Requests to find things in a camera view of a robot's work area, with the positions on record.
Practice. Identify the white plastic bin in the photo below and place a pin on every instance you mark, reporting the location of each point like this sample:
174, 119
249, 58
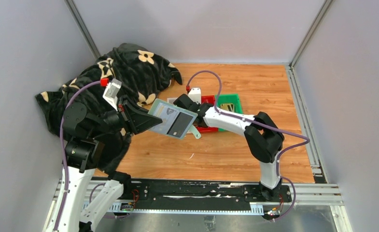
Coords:
171, 100

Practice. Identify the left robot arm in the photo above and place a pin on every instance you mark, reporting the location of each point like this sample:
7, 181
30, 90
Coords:
82, 154

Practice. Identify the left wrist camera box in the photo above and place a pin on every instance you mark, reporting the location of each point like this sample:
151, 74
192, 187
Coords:
111, 92

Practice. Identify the red plastic bin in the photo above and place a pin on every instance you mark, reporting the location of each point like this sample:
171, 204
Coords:
209, 100

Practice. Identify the black floral fleece blanket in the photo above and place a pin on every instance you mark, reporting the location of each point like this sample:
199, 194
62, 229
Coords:
128, 69

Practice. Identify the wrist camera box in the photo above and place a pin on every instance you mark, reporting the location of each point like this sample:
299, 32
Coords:
195, 95
111, 92

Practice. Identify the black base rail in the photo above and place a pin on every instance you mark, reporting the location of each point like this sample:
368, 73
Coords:
201, 197

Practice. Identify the green plastic bin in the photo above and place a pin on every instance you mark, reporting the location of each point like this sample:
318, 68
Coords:
230, 102

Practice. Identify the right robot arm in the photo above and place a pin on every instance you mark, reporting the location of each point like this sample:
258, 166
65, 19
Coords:
263, 138

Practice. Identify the gold cards in green bin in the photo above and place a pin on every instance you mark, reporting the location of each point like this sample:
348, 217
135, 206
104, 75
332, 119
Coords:
228, 107

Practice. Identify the dark card in holder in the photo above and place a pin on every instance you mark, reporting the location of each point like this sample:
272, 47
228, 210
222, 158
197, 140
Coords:
181, 125

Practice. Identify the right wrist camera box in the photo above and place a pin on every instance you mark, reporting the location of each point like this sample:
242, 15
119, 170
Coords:
195, 95

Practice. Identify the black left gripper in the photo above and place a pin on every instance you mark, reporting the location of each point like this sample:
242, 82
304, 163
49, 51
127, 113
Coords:
135, 118

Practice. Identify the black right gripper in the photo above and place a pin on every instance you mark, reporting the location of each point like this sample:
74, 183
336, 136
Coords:
199, 105

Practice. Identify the teal leather card holder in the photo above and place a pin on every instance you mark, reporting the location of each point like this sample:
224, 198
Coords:
168, 113

